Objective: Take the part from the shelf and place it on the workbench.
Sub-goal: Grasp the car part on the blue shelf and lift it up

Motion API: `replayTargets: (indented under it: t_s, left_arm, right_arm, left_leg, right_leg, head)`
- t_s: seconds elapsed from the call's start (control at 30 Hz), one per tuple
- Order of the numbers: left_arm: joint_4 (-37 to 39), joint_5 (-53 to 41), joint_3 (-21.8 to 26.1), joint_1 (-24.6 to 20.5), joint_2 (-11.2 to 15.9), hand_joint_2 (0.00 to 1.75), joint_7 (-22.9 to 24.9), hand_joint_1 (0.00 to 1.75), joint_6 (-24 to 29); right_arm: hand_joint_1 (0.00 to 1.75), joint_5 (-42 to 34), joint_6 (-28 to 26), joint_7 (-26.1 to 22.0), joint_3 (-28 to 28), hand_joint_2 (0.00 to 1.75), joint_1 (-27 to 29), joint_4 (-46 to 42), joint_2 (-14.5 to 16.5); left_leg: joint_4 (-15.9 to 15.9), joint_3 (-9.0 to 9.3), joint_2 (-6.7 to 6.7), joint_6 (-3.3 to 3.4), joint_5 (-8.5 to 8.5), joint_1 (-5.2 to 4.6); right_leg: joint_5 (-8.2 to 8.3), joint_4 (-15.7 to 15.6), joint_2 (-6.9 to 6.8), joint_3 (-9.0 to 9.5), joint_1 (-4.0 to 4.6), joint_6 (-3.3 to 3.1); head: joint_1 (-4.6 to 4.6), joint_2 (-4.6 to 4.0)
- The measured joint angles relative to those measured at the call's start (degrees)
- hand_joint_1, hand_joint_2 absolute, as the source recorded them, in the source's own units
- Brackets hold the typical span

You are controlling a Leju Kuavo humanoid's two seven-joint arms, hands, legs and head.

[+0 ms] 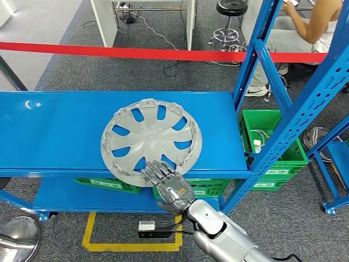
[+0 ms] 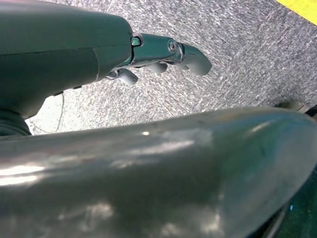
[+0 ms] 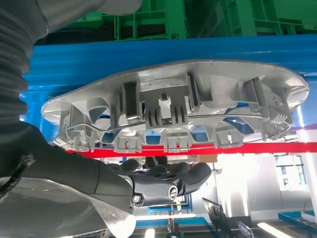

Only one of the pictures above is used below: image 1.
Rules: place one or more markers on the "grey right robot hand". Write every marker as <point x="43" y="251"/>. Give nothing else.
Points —
<point x="174" y="191"/>

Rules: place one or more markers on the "grey plastic wheel cover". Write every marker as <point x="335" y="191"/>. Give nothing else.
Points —
<point x="150" y="137"/>

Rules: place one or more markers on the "blue metal shelf rack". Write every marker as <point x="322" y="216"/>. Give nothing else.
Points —
<point x="54" y="130"/>
<point x="339" y="159"/>

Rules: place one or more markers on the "green plastic crate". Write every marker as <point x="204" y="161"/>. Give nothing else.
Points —
<point x="209" y="188"/>
<point x="261" y="117"/>
<point x="108" y="184"/>
<point x="265" y="185"/>

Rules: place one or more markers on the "red barrier belt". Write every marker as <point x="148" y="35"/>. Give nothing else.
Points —
<point x="108" y="51"/>

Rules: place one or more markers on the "black power strip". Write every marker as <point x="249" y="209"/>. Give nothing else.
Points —
<point x="128" y="17"/>

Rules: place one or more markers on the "chrome round floor base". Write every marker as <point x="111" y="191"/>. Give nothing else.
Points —
<point x="313" y="139"/>

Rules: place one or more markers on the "white desk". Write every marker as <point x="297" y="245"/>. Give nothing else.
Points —
<point x="105" y="21"/>

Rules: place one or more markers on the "black round stool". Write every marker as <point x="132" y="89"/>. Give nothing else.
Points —
<point x="231" y="7"/>

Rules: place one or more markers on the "black office chair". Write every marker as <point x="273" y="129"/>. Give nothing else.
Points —
<point x="297" y="70"/>

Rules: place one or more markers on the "person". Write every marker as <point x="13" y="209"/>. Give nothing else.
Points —
<point x="292" y="38"/>

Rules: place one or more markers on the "black camera bracket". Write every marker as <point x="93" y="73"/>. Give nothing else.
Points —
<point x="163" y="233"/>

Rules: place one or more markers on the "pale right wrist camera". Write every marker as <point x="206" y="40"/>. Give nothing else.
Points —
<point x="146" y="226"/>

